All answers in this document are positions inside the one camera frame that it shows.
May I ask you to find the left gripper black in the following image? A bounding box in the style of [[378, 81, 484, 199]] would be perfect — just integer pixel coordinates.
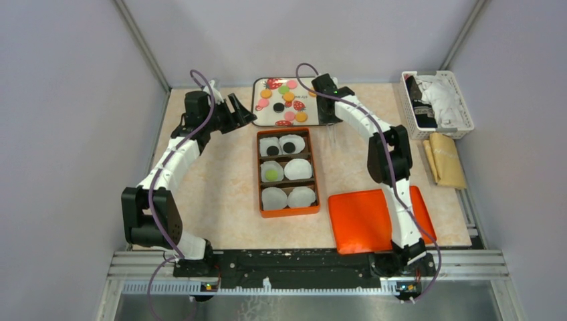
[[203, 92, 256, 134]]

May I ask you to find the black sandwich cookie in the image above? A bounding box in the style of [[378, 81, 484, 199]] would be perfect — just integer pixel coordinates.
[[281, 142, 296, 154], [272, 102, 286, 113], [265, 145, 280, 156]]

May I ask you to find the green sandwich cookie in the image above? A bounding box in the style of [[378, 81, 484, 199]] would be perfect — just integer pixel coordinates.
[[278, 85, 290, 95], [264, 169, 279, 182]]

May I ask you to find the metal tongs white handle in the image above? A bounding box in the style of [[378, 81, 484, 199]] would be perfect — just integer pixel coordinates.
[[326, 124, 338, 150]]

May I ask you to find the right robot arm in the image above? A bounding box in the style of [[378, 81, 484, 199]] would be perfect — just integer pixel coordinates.
[[304, 74, 426, 276]]

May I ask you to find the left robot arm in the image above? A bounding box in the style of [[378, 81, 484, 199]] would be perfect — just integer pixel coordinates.
[[121, 80, 257, 277]]

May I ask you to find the pink sandwich cookie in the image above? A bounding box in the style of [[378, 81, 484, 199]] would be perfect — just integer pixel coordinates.
[[257, 98, 269, 109], [284, 111, 296, 122]]

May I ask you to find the white strawberry print tray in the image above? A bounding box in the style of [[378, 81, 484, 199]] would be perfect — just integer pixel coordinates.
[[251, 77, 322, 127]]

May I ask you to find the orange cookie tin box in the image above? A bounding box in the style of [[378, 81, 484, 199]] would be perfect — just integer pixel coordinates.
[[256, 127, 321, 219]]

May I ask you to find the black item in basket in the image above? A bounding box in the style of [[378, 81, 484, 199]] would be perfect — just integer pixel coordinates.
[[405, 76, 438, 128]]

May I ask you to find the white perforated plastic basket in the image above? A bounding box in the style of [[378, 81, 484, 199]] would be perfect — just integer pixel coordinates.
[[399, 70, 475, 140]]

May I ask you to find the orange tin lid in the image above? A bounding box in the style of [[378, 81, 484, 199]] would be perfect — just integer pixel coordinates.
[[328, 186, 438, 256]]

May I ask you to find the white cloth in basket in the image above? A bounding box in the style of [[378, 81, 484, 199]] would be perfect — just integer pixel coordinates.
[[415, 75, 465, 128]]

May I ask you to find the yellow folded cloth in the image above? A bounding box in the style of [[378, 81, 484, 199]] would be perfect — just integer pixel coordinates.
[[423, 132, 466, 190]]

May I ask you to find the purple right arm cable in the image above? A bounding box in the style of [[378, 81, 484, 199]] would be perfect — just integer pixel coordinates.
[[295, 62, 444, 304]]

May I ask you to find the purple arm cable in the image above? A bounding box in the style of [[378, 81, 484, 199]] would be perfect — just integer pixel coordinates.
[[295, 62, 444, 304], [146, 69, 218, 321]]

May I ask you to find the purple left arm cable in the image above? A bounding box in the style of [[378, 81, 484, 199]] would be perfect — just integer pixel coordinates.
[[146, 69, 218, 321]]

